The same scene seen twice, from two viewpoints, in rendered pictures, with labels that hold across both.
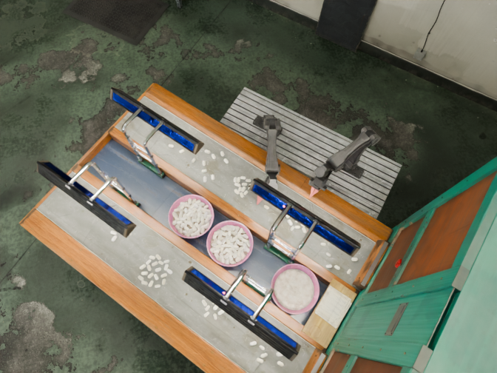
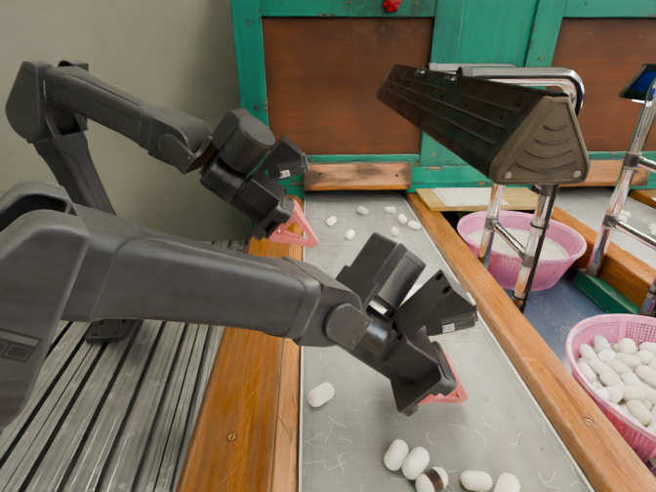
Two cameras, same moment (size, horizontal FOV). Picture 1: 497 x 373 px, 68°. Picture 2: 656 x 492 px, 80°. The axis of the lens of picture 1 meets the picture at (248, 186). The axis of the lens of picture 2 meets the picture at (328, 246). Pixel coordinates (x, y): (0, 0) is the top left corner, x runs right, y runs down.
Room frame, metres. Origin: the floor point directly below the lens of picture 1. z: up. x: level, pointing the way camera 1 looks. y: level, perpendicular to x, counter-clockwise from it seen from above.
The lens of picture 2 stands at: (1.04, 0.13, 1.14)
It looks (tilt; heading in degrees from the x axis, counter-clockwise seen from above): 27 degrees down; 234
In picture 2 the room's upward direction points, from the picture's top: straight up
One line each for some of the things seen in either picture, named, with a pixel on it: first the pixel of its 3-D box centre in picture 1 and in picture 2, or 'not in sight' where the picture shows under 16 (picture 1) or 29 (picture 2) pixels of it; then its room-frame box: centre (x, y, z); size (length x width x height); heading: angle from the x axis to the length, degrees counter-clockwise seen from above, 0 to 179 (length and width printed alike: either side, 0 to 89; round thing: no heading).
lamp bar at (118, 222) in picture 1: (83, 196); not in sight; (0.61, 0.84, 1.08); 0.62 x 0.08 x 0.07; 57
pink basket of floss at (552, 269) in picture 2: (293, 289); (513, 250); (0.22, -0.27, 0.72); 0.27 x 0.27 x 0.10
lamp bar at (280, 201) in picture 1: (304, 214); (435, 98); (0.55, -0.28, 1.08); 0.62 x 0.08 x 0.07; 57
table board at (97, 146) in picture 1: (97, 153); not in sight; (1.05, 1.00, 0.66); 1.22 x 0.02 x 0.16; 147
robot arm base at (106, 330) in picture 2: (349, 165); (119, 292); (1.00, -0.64, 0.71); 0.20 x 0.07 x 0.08; 61
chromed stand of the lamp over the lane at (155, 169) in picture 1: (152, 143); not in sight; (1.01, 0.58, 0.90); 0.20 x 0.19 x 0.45; 57
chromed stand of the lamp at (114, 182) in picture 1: (106, 195); not in sight; (0.68, 0.80, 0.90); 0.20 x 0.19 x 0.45; 57
